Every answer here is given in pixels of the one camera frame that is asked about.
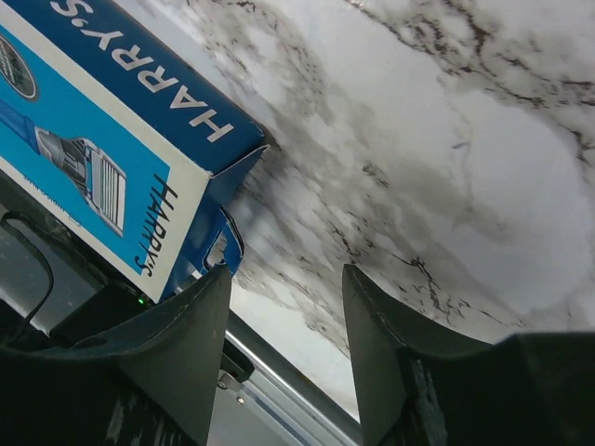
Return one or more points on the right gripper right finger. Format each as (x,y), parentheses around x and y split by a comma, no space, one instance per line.
(420,383)

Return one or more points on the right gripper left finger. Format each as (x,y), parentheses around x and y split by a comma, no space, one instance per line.
(150,380)

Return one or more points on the blue Harrys razor box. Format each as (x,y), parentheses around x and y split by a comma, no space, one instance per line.
(130,148)

